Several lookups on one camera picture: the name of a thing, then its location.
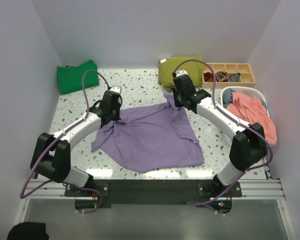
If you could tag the dark grey cloth roll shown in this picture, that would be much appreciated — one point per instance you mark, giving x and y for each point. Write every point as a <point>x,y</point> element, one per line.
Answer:
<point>234,77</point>

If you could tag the pink t-shirt in basket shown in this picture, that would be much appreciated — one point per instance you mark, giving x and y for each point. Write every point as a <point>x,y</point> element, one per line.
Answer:
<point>255,117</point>

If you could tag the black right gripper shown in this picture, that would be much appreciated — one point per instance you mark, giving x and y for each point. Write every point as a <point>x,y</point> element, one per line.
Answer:
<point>177,104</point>

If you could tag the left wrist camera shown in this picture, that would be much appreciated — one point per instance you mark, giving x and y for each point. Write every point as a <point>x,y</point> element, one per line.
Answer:
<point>116,89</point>

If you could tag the white laundry basket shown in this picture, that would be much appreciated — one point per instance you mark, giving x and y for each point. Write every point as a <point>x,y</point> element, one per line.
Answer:
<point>240,92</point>

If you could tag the patterned brown cloth roll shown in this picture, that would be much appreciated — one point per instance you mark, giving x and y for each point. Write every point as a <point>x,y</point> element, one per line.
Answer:
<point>222,76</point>

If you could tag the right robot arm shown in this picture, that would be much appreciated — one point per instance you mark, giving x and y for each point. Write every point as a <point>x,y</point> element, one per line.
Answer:
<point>247,140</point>

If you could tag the black cloth at corner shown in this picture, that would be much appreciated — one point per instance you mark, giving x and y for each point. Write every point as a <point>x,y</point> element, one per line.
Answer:
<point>28,231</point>

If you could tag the purple t-shirt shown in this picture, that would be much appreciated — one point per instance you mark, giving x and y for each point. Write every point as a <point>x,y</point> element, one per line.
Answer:
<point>151,137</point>

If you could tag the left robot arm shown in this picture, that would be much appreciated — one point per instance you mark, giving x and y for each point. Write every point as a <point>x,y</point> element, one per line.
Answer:
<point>52,153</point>

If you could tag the wooden compartment box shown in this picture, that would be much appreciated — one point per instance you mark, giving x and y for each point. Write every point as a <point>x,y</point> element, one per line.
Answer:
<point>246,77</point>

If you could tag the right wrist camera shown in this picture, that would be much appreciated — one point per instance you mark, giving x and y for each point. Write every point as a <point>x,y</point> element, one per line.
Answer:
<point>181,72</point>

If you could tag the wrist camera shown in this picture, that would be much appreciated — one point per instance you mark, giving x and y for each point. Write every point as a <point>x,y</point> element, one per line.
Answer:
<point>181,72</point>
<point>116,89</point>

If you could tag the folded olive green t-shirt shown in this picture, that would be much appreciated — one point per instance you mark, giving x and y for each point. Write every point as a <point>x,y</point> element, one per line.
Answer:
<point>193,68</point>

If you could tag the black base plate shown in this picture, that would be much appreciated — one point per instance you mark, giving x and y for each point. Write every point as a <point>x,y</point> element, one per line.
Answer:
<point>104,193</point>

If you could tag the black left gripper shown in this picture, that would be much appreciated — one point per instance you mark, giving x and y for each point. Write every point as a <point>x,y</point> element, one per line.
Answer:
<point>116,117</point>

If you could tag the aluminium rail frame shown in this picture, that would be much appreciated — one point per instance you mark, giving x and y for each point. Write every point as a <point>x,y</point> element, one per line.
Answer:
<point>251,207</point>

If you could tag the orange black cloth roll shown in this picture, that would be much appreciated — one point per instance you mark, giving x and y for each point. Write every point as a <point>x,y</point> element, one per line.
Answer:
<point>209,77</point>

